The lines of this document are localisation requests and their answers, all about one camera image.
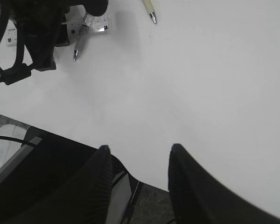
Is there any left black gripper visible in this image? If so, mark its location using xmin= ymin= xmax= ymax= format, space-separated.
xmin=0 ymin=0 xmax=108 ymax=70

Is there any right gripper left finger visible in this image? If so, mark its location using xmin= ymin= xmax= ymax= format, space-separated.
xmin=7 ymin=145 xmax=112 ymax=224

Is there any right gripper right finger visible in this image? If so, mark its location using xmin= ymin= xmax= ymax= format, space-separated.
xmin=168 ymin=144 xmax=280 ymax=224

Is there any grey pen with clip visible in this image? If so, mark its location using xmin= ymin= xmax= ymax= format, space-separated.
xmin=73 ymin=13 xmax=93 ymax=62

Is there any white plastic ruler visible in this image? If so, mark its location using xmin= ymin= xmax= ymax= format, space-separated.
xmin=3 ymin=15 xmax=111 ymax=47

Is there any beige and white pen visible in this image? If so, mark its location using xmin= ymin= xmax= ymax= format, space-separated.
xmin=142 ymin=0 xmax=157 ymax=25

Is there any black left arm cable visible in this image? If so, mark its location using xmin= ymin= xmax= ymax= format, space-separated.
xmin=0 ymin=7 xmax=35 ymax=86

